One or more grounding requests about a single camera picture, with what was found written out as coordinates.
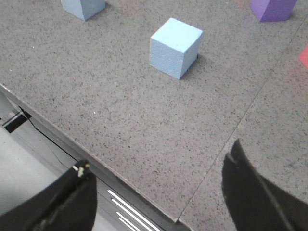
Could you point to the smooth purple foam cube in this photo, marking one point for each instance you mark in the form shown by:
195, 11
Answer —
272, 10

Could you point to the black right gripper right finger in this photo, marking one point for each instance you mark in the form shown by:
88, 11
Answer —
255, 203

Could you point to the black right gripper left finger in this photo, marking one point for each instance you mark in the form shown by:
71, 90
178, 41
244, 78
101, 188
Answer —
68, 204

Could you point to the light blue foam cube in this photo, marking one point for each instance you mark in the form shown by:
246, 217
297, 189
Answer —
174, 47
83, 9

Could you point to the red foam cube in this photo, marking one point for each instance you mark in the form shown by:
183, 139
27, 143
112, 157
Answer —
303, 57

